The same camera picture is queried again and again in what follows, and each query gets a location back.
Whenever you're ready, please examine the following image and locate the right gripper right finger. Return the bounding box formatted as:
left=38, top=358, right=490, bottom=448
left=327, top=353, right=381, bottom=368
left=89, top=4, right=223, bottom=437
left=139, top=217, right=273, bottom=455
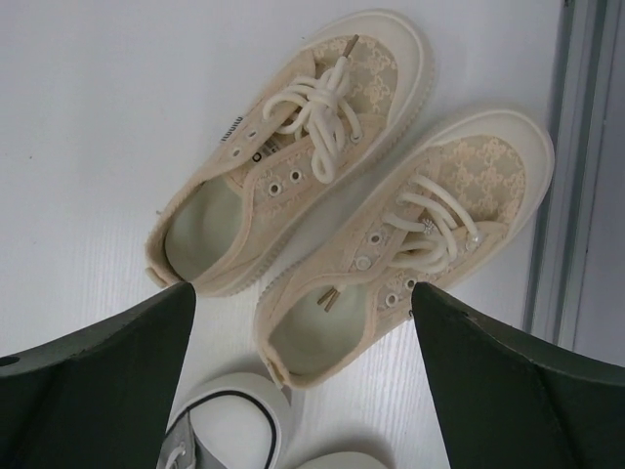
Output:
left=412, top=282, right=624, bottom=468

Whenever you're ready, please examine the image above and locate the left grey canvas sneaker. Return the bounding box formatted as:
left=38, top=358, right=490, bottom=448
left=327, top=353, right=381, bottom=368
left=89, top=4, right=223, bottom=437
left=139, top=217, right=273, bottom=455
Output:
left=157, top=372, right=292, bottom=469

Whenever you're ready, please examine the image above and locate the aluminium rail frame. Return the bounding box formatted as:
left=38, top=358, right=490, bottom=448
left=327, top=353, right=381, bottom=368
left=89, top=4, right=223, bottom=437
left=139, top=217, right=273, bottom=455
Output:
left=522, top=1, right=624, bottom=350

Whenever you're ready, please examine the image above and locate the beige sneaker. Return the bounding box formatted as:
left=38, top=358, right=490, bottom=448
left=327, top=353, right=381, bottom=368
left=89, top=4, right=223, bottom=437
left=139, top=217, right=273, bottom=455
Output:
left=254, top=105, right=555, bottom=389
left=146, top=9, right=435, bottom=297

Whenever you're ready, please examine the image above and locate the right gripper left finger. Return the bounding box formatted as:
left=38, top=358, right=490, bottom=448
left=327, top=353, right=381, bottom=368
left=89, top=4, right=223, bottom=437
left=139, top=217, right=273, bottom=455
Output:
left=1, top=282, right=196, bottom=468

